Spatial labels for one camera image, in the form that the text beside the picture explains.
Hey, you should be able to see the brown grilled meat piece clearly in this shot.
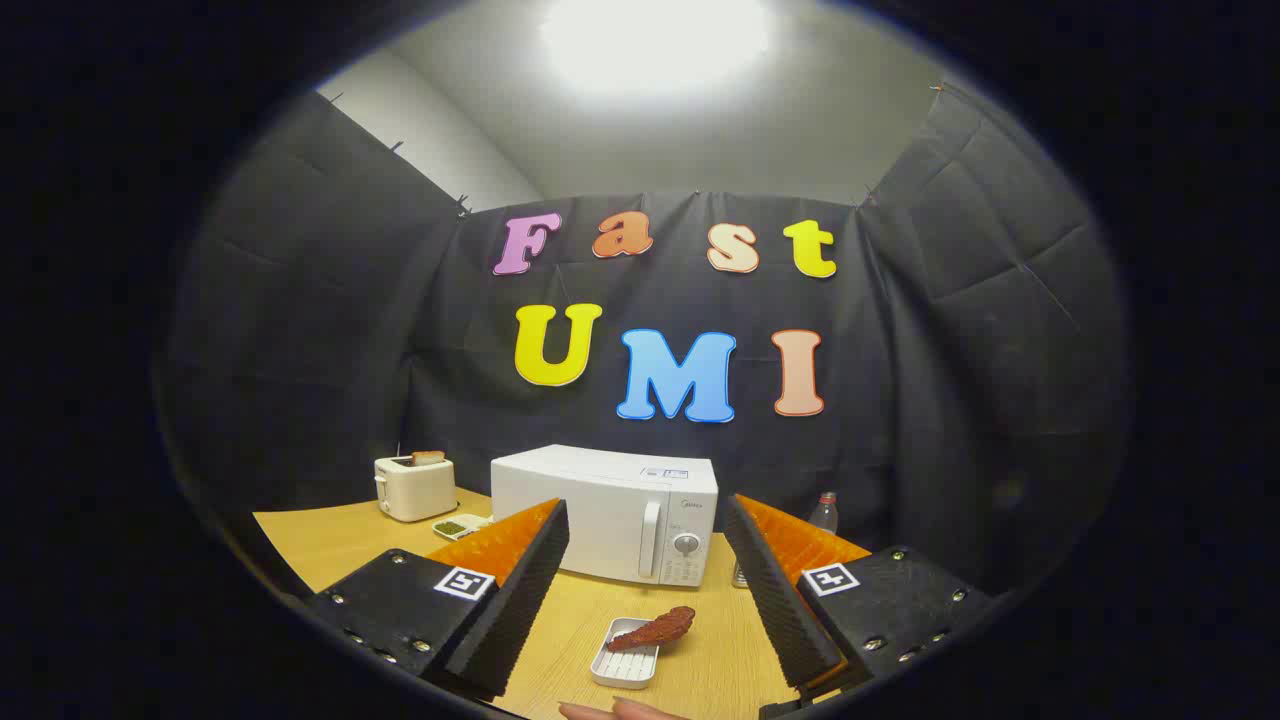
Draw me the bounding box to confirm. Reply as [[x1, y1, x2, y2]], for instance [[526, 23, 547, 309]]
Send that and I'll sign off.
[[606, 606, 696, 653]]

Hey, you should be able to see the white toaster oven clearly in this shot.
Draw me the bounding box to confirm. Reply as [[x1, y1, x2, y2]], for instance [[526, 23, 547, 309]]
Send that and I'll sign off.
[[490, 445, 719, 588]]

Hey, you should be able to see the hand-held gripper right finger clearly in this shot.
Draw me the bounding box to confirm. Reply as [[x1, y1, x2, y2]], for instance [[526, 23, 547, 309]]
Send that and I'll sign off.
[[722, 492, 993, 693]]

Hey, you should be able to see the cream bread toaster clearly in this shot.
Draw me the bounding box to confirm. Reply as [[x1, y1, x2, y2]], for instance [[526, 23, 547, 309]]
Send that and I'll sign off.
[[374, 455, 459, 523]]

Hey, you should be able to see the small white ribbed tray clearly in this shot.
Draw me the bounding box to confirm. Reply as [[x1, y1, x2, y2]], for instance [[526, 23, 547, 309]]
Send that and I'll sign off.
[[590, 618, 661, 690]]

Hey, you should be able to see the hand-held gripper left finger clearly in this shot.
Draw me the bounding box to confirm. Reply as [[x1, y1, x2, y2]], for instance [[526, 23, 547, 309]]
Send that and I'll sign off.
[[305, 498, 571, 699]]

